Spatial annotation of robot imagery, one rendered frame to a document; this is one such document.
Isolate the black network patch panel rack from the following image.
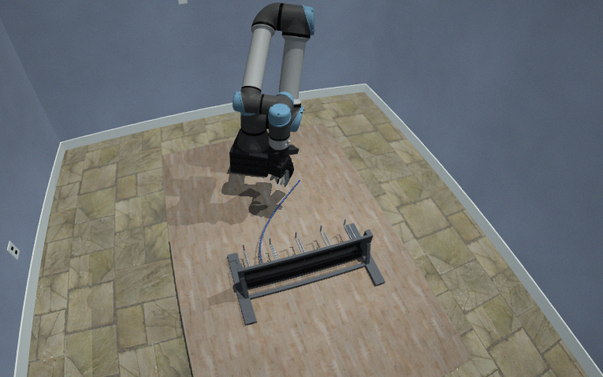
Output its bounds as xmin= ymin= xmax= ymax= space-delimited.
xmin=228 ymin=219 xmax=385 ymax=325

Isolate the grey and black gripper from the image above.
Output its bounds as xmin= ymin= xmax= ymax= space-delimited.
xmin=264 ymin=146 xmax=294 ymax=187

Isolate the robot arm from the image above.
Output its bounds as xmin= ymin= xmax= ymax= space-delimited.
xmin=233 ymin=2 xmax=315 ymax=155

